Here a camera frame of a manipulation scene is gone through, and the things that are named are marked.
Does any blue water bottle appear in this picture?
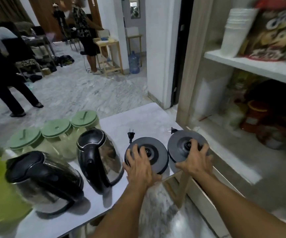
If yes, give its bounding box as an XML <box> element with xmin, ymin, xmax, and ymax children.
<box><xmin>128</xmin><ymin>50</ymin><xmax>140</xmax><ymax>74</ymax></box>

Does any small wooden stool table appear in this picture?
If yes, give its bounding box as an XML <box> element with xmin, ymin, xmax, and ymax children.
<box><xmin>126</xmin><ymin>34</ymin><xmax>143</xmax><ymax>68</ymax></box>

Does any light wooden side table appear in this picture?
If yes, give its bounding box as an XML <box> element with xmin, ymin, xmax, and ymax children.
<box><xmin>94</xmin><ymin>38</ymin><xmax>124</xmax><ymax>78</ymax></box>

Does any white box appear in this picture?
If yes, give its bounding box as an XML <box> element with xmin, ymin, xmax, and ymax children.
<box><xmin>125</xmin><ymin>27</ymin><xmax>140</xmax><ymax>37</ymax></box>

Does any person's left hand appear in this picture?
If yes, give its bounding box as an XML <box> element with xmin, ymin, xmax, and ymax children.
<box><xmin>122</xmin><ymin>144</ymin><xmax>163</xmax><ymax>189</ymax></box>

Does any green lidded clear jar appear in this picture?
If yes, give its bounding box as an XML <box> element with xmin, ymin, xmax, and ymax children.
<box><xmin>6</xmin><ymin>127</ymin><xmax>44</xmax><ymax>159</ymax></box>
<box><xmin>71</xmin><ymin>110</ymin><xmax>102</xmax><ymax>133</ymax></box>
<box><xmin>41</xmin><ymin>118</ymin><xmax>80</xmax><ymax>161</ymax></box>

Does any colourful cereal bag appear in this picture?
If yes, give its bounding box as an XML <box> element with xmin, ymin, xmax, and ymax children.
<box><xmin>240</xmin><ymin>0</ymin><xmax>286</xmax><ymax>62</ymax></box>

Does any orange lidded jar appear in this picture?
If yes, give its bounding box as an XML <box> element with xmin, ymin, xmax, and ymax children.
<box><xmin>240</xmin><ymin>100</ymin><xmax>269</xmax><ymax>134</ymax></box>

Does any person's left forearm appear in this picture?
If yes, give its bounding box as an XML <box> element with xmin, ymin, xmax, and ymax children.
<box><xmin>88</xmin><ymin>181</ymin><xmax>154</xmax><ymax>238</ymax></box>

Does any black steel electric kettle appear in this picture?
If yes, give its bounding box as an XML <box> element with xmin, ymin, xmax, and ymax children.
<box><xmin>76</xmin><ymin>128</ymin><xmax>125</xmax><ymax>195</ymax></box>
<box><xmin>5</xmin><ymin>150</ymin><xmax>85</xmax><ymax>216</ymax></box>

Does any wall mirror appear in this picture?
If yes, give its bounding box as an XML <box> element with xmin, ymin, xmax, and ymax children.
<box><xmin>130</xmin><ymin>0</ymin><xmax>141</xmax><ymax>20</ymax></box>

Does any grey round kettle base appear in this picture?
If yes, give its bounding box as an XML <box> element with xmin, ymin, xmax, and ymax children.
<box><xmin>167</xmin><ymin>130</ymin><xmax>210</xmax><ymax>174</ymax></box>
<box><xmin>124</xmin><ymin>137</ymin><xmax>170</xmax><ymax>175</ymax></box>

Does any stack of white cups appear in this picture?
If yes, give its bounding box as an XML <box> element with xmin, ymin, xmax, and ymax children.
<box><xmin>220</xmin><ymin>7</ymin><xmax>259</xmax><ymax>58</ymax></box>

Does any person's right hand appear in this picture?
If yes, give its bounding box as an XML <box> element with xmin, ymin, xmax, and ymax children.
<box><xmin>175</xmin><ymin>139</ymin><xmax>214</xmax><ymax>181</ymax></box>

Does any wooden cupboard frame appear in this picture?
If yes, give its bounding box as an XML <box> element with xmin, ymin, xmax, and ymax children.
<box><xmin>176</xmin><ymin>0</ymin><xmax>215</xmax><ymax>128</ymax></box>

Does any white cupboard shelf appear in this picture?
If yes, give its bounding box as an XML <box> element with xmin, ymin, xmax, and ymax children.
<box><xmin>203</xmin><ymin>49</ymin><xmax>286</xmax><ymax>88</ymax></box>

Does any person's right forearm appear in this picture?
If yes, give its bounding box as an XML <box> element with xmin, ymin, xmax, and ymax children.
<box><xmin>195</xmin><ymin>171</ymin><xmax>286</xmax><ymax>238</ymax></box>

